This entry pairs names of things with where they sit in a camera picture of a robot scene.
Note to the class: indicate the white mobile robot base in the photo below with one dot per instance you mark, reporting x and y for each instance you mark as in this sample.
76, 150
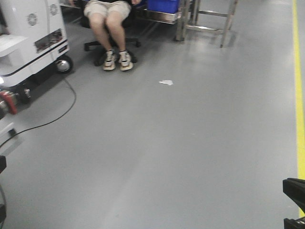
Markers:
33, 38

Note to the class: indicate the crumpled white paper scrap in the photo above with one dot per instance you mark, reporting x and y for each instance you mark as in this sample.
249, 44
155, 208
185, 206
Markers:
166, 82

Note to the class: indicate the person in beige shorts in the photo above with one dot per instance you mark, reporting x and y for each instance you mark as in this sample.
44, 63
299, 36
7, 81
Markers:
105, 19

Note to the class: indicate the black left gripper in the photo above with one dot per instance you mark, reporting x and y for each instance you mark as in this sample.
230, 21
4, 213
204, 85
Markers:
3, 165

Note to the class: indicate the black office chair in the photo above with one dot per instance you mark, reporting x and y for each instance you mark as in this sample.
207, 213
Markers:
128, 22

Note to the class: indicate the red conveyor frame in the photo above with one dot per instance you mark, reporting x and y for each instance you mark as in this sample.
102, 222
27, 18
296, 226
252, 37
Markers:
8, 103

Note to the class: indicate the stainless steel rack frame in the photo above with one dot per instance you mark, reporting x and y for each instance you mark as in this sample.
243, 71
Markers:
142, 13

